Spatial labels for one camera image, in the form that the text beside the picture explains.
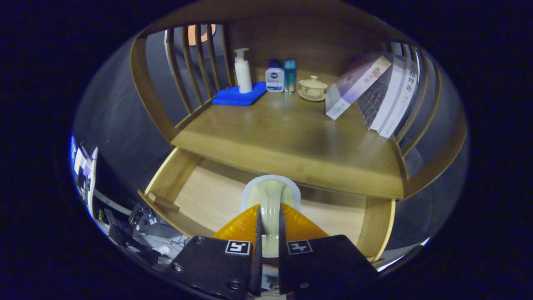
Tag white blue-capped lotion bottle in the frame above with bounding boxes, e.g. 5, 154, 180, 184
265, 59, 285, 93

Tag wooden cabinet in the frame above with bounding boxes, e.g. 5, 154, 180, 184
129, 0, 470, 200

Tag white pump bottle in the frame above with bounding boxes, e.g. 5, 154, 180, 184
233, 47, 253, 94

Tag purple white leaning book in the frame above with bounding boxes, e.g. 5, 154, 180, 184
325, 52, 393, 121

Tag slim teal bottle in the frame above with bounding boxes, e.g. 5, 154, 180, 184
284, 59, 297, 94

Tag wooden drawer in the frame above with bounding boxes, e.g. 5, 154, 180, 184
137, 147, 396, 263

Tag black floor cables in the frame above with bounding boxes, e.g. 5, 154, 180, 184
94, 190, 192, 271

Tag green handled scrub brush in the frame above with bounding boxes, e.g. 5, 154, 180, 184
241, 174, 301, 257

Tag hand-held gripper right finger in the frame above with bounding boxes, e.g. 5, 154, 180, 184
278, 203, 379, 298

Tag cream lidded teacup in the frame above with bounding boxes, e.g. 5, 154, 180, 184
297, 75, 328, 102

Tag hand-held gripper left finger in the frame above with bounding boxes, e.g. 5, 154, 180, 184
164, 203, 264, 300

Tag blue folded cloth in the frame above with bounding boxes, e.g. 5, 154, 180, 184
212, 81, 267, 106

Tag white book patterned cover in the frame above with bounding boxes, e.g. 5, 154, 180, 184
357, 56, 405, 133

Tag wooden countertop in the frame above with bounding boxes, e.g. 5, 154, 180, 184
171, 90, 405, 200

